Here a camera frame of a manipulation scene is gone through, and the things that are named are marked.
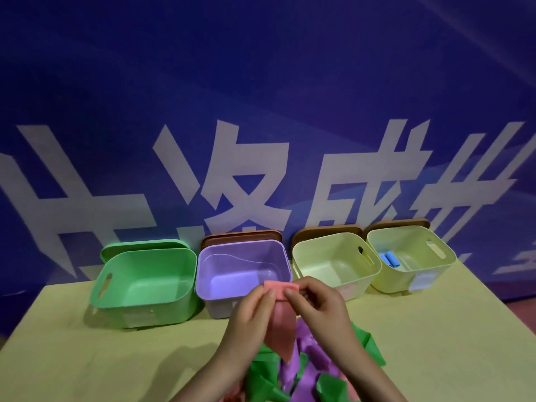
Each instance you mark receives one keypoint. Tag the pile of green purple cloths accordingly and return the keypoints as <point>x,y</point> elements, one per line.
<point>310,351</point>

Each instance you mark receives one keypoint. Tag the person's left hand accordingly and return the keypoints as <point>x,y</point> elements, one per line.
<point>247,326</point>

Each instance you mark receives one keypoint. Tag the brown bin lid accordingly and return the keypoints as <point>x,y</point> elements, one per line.
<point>322,230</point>
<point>243,235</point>
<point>398,223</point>

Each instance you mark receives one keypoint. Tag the purple plastic storage bin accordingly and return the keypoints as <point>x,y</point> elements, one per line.
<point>234,280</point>

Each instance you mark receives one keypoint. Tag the person's right forearm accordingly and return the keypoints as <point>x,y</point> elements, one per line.
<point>370,378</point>

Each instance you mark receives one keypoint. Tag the person's right hand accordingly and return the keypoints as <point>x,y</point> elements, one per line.
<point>326,322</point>

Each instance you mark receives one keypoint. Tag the green plastic storage bin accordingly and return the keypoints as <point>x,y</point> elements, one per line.
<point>142,284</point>

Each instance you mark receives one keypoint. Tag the person's right thumb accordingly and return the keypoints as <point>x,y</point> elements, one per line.
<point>295,294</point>

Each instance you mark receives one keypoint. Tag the blue banner with white print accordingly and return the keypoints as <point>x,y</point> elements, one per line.
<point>293,79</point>

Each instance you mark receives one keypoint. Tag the person's left fingers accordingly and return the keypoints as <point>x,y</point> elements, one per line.
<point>264,299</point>

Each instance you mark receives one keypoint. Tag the cream plastic storage bin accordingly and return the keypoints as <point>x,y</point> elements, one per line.
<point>418,263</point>
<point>331,257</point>

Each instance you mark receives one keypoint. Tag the person's left forearm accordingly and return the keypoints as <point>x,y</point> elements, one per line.
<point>209,378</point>

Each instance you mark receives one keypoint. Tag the pink cloth strip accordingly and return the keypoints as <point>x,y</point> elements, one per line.
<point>280,330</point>

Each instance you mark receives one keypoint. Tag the green bin lid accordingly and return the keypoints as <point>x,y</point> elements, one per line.
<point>138,245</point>

